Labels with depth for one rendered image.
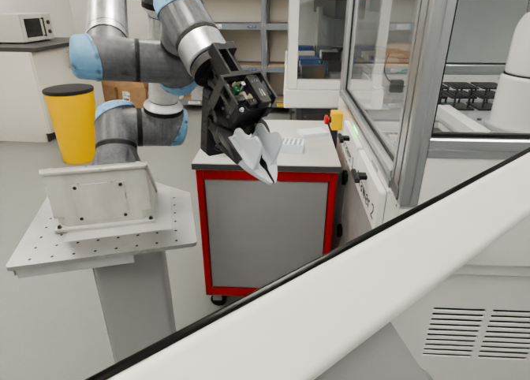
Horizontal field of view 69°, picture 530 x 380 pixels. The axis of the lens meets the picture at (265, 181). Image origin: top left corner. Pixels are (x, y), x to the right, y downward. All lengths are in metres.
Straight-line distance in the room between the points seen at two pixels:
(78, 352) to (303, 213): 1.11
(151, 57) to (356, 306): 0.58
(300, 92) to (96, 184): 1.31
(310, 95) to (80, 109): 2.20
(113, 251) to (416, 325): 0.78
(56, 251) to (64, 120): 2.68
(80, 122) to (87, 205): 2.62
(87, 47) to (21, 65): 3.77
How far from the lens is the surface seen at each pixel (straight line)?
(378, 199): 0.93
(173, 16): 0.66
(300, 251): 1.69
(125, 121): 1.19
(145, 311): 1.32
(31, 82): 4.47
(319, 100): 2.13
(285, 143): 1.59
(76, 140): 3.76
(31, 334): 2.09
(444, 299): 1.04
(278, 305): 0.20
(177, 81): 0.74
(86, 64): 0.72
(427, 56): 0.76
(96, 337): 1.95
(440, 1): 0.76
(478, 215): 0.33
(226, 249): 1.71
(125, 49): 0.72
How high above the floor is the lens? 1.33
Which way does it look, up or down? 25 degrees down
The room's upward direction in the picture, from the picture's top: straight up
